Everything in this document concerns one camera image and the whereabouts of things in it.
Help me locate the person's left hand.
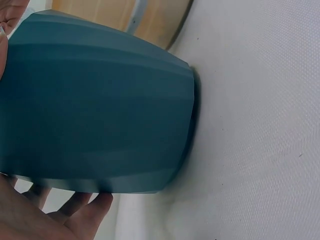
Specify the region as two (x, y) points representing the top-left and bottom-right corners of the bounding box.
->
(0, 0), (114, 240)

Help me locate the teal faceted cup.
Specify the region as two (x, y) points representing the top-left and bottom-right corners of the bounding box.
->
(0, 11), (204, 196)

